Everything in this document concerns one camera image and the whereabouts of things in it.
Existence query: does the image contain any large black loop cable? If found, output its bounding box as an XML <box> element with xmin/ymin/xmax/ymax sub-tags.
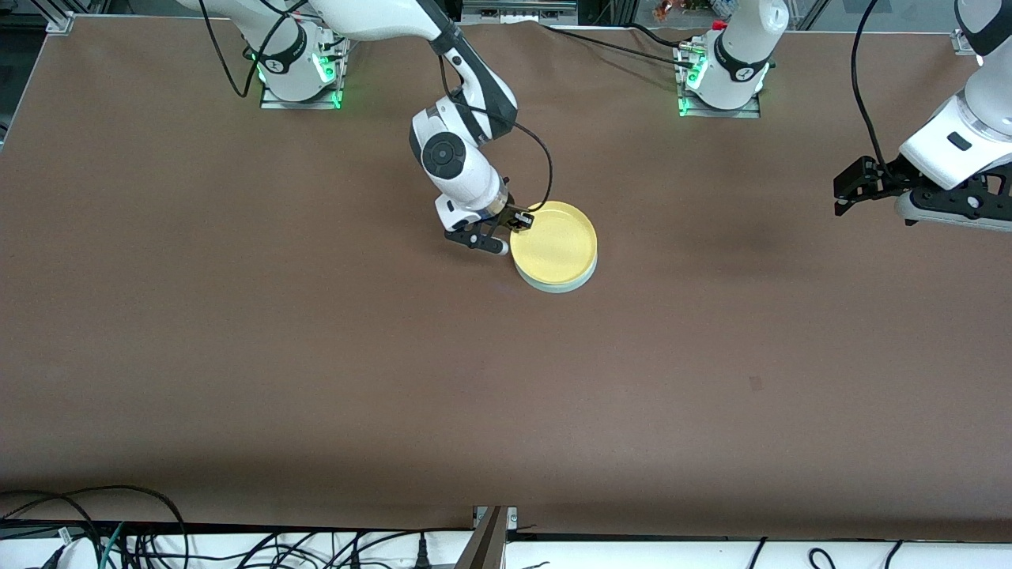
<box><xmin>0</xmin><ymin>484</ymin><xmax>188</xmax><ymax>569</ymax></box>

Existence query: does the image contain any small black loop cable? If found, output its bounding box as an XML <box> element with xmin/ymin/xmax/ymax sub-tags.
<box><xmin>0</xmin><ymin>493</ymin><xmax>102</xmax><ymax>569</ymax></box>

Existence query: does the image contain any brown table cover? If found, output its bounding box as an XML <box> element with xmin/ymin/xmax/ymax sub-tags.
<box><xmin>0</xmin><ymin>16</ymin><xmax>1012</xmax><ymax>532</ymax></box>

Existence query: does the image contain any green cable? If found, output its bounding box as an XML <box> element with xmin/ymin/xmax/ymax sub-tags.
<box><xmin>100</xmin><ymin>522</ymin><xmax>126</xmax><ymax>569</ymax></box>

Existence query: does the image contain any short black table cable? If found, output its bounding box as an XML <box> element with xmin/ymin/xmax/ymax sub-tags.
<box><xmin>629</xmin><ymin>22</ymin><xmax>685</xmax><ymax>47</ymax></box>

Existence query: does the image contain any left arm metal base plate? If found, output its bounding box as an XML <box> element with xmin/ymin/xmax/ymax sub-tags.
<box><xmin>678</xmin><ymin>43</ymin><xmax>761</xmax><ymax>119</ymax></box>

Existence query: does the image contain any yellow round plate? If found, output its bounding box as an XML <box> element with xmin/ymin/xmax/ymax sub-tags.
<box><xmin>509</xmin><ymin>201</ymin><xmax>599</xmax><ymax>286</ymax></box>

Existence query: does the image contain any pale green round plate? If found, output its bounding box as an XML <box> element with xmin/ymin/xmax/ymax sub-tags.
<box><xmin>514</xmin><ymin>257</ymin><xmax>599</xmax><ymax>295</ymax></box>

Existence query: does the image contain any grey metal box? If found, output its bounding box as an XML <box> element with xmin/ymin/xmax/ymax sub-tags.
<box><xmin>463</xmin><ymin>0</ymin><xmax>578</xmax><ymax>24</ymax></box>

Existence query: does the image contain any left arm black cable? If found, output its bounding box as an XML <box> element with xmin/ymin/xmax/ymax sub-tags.
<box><xmin>851</xmin><ymin>0</ymin><xmax>890</xmax><ymax>167</ymax></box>

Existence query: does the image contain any aluminium profile beam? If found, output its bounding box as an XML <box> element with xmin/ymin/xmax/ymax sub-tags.
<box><xmin>455</xmin><ymin>506</ymin><xmax>511</xmax><ymax>569</ymax></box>

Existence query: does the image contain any long black table cable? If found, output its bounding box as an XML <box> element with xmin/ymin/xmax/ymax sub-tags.
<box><xmin>542</xmin><ymin>22</ymin><xmax>697</xmax><ymax>72</ymax></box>

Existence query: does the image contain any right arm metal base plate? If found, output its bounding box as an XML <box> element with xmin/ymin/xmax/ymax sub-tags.
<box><xmin>261</xmin><ymin>36</ymin><xmax>342</xmax><ymax>110</ymax></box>

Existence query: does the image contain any white ledge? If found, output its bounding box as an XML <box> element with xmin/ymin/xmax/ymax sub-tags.
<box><xmin>0</xmin><ymin>531</ymin><xmax>1012</xmax><ymax>569</ymax></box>

